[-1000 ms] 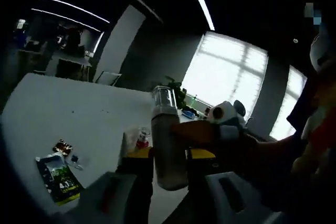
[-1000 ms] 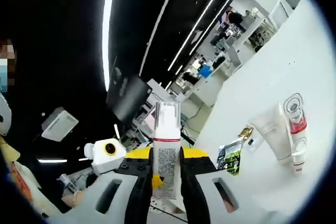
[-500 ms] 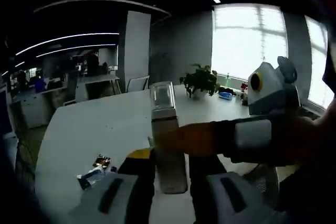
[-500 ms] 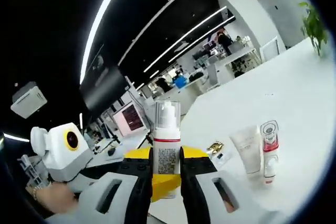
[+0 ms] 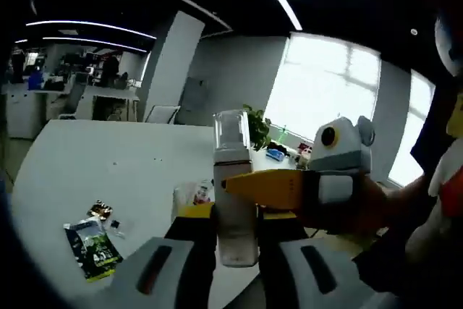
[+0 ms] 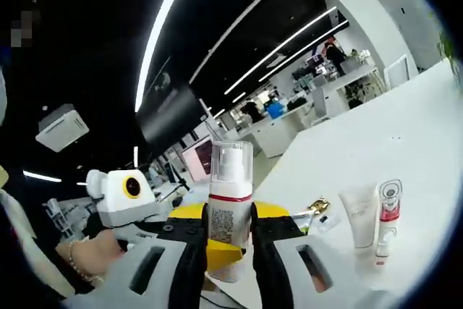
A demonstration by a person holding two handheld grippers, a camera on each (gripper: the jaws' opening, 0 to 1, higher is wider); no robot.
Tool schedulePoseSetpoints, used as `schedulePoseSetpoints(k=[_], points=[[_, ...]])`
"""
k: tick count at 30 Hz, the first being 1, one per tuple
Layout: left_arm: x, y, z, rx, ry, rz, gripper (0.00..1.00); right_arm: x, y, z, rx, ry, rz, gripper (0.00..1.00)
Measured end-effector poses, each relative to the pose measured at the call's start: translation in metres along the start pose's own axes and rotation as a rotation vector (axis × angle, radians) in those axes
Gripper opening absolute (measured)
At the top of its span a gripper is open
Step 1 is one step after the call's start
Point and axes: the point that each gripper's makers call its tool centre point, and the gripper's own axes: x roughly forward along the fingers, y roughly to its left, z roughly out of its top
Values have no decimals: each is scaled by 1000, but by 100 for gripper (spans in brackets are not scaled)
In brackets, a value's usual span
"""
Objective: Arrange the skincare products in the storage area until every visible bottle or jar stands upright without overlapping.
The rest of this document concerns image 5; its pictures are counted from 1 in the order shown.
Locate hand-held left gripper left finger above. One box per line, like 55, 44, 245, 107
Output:
108, 202, 220, 309

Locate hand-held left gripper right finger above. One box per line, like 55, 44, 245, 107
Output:
256, 210, 399, 309

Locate frosted skincare bottle clear cap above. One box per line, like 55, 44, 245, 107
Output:
212, 109, 260, 269

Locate white skincare tube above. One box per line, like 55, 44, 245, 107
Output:
172, 185, 195, 218

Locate clear skincare sachet blue square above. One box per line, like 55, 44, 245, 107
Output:
106, 218, 128, 240

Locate black green skincare sachet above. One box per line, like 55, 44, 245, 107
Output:
63, 216, 124, 284

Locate gold skincare sachet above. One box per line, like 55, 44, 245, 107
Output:
86, 199, 115, 221

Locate person's right hand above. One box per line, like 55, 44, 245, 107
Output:
298, 174, 391, 236

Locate colourful boxes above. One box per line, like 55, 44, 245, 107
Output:
297, 142, 314, 169

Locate potted green plant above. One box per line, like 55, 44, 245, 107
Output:
242, 104, 273, 153

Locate bright window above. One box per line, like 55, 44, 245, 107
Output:
388, 69, 438, 189
263, 32, 383, 143

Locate white mesh chair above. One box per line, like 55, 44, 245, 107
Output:
144, 105, 182, 124

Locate long white counter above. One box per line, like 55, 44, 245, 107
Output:
5, 84, 140, 140

